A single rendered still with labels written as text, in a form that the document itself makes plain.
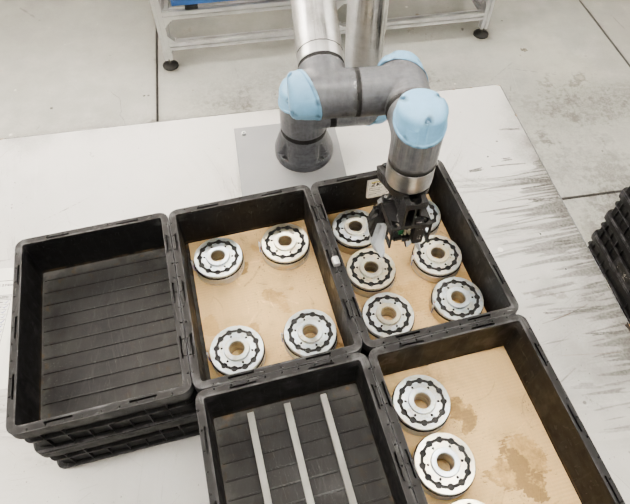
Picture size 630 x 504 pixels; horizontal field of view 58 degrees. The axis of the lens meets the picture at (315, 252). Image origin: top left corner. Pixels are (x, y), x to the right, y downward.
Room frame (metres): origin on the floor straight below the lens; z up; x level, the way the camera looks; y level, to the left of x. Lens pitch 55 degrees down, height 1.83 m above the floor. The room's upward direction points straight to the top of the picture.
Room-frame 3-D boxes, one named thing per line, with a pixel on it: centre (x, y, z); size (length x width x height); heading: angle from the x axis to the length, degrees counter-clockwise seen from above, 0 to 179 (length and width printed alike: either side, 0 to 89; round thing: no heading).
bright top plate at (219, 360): (0.46, 0.15, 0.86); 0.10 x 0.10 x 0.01
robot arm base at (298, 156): (1.07, 0.03, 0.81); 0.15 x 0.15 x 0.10
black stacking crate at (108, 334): (0.50, 0.40, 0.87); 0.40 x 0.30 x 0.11; 15
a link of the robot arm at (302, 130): (1.07, 0.02, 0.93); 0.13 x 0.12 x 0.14; 96
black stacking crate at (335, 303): (0.58, 0.11, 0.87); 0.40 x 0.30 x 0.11; 15
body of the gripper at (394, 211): (0.61, -0.15, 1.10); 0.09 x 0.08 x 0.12; 12
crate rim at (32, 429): (0.50, 0.40, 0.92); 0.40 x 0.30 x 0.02; 15
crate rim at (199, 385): (0.58, 0.11, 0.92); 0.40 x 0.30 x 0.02; 15
